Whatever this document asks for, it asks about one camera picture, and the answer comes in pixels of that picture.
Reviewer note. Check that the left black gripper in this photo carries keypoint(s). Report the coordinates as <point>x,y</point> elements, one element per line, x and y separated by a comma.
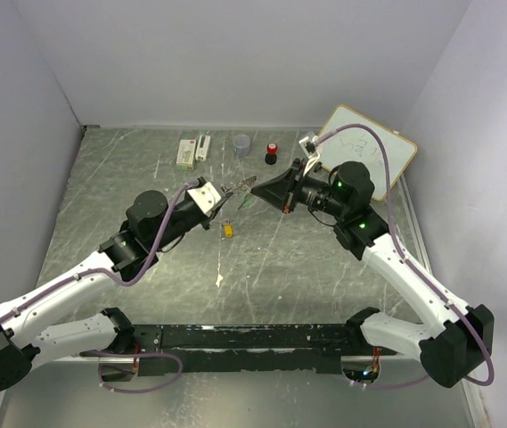
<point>206,218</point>

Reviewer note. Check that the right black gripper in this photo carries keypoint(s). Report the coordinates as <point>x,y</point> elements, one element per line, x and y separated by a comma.
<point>277,191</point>

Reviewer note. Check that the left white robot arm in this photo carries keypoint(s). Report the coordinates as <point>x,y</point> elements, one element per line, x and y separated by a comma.
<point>29,334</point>

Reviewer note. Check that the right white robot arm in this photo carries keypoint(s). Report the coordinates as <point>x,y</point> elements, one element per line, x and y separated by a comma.
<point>453,338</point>

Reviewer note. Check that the green white staple box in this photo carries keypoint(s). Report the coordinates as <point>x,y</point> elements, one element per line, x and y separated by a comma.
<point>185,159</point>

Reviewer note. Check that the clear plastic clip jar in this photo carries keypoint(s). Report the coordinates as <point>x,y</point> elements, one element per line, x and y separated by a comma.
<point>241,145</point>

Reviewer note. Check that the white stapler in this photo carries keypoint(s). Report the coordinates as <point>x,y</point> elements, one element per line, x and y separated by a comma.
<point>203,143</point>

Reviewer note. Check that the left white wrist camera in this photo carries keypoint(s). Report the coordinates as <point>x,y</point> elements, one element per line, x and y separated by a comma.
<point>208,197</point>

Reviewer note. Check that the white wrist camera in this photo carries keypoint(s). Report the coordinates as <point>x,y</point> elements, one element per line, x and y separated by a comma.
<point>208,197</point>
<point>309,144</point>

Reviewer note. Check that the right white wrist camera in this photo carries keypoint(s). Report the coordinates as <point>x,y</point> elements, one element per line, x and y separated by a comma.
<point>309,144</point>

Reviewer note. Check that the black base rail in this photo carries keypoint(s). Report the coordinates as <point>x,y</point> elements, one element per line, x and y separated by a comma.
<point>235,348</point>

